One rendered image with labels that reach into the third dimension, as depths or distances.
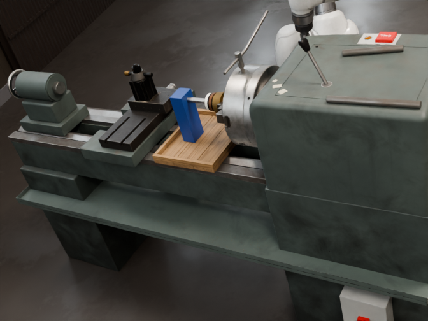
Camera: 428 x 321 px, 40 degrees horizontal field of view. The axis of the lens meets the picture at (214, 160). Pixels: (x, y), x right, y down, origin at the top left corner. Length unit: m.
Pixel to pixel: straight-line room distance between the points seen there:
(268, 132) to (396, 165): 0.43
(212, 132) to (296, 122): 0.69
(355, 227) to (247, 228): 0.57
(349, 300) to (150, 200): 1.07
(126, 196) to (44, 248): 0.99
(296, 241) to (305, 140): 0.52
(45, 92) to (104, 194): 0.58
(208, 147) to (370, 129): 0.84
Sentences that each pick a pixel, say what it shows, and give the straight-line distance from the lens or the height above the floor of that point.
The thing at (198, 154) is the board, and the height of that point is 0.89.
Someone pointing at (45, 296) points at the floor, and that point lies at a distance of 3.46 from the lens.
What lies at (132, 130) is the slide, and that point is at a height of 0.97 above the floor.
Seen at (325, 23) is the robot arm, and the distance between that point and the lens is 2.80.
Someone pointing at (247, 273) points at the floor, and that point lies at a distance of 3.08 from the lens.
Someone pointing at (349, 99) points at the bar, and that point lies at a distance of 1.81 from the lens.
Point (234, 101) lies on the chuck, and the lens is 2.11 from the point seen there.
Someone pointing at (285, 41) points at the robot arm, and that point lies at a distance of 2.76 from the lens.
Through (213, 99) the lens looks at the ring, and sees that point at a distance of 2.29.
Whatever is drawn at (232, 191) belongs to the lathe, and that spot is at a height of 0.77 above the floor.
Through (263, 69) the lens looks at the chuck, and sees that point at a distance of 2.14.
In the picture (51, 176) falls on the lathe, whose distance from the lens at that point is 3.05.
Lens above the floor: 2.24
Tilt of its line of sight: 35 degrees down
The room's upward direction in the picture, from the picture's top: 17 degrees counter-clockwise
